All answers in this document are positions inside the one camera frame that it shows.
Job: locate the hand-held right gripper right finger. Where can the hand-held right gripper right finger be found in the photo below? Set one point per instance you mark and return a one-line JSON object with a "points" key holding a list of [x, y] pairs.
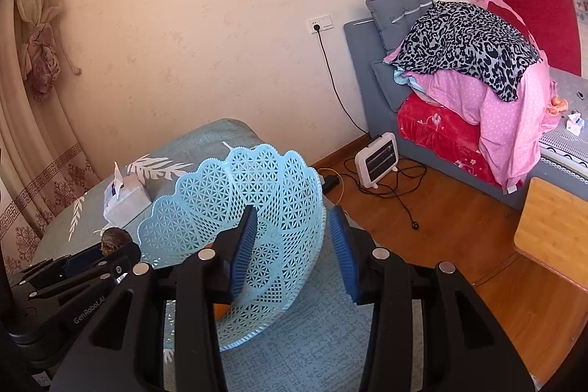
{"points": [[342, 254]]}

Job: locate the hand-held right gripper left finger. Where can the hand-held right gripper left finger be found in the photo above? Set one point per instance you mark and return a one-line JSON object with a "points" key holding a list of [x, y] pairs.
{"points": [[246, 245]]}

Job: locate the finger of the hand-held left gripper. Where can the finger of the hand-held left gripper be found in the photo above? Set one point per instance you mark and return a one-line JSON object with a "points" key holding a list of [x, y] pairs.
{"points": [[82, 259], [92, 279]]}

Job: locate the dark avocado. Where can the dark avocado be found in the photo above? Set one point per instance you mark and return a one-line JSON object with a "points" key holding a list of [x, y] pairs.
{"points": [[115, 238]]}

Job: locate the light blue plastic basket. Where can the light blue plastic basket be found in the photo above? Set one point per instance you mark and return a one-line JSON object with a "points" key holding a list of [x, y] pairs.
{"points": [[275, 190]]}

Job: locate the large orange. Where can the large orange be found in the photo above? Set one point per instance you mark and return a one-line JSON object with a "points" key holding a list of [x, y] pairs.
{"points": [[223, 311]]}

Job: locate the white tissue pack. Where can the white tissue pack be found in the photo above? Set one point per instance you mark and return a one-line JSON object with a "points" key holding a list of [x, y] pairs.
{"points": [[126, 201]]}

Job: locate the black power adapter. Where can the black power adapter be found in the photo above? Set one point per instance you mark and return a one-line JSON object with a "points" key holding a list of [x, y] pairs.
{"points": [[330, 183]]}

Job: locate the white electric heater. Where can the white electric heater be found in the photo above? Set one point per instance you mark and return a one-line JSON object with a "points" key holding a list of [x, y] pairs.
{"points": [[376, 162]]}

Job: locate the red floral blanket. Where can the red floral blanket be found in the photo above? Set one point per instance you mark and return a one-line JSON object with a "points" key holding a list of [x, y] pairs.
{"points": [[436, 130]]}

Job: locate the beige patterned curtain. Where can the beige patterned curtain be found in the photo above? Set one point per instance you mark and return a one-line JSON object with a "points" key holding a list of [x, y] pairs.
{"points": [[27, 98]]}

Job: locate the grey sofa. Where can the grey sofa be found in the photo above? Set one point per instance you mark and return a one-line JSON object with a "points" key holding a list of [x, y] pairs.
{"points": [[363, 52]]}

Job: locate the pile of clothes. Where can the pile of clothes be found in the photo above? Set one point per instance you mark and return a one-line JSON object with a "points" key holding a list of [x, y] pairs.
{"points": [[510, 125]]}

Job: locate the wooden stool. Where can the wooden stool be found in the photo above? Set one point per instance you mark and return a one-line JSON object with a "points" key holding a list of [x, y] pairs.
{"points": [[556, 226]]}

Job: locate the leopard print cloth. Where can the leopard print cloth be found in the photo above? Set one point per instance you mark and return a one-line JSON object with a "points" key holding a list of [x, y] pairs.
{"points": [[468, 43]]}

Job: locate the grey lace sofa cover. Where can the grey lace sofa cover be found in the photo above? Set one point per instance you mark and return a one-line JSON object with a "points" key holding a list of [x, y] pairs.
{"points": [[567, 148]]}

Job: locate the grey cushion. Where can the grey cushion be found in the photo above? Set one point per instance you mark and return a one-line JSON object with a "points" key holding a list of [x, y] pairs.
{"points": [[395, 11]]}

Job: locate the orange toy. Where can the orange toy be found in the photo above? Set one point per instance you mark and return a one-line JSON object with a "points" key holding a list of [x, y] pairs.
{"points": [[556, 105]]}

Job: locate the small white tissue packet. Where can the small white tissue packet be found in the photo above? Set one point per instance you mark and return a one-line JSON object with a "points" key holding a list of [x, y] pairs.
{"points": [[573, 123]]}

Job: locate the white wall socket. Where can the white wall socket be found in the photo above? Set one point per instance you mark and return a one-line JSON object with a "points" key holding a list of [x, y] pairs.
{"points": [[320, 24]]}

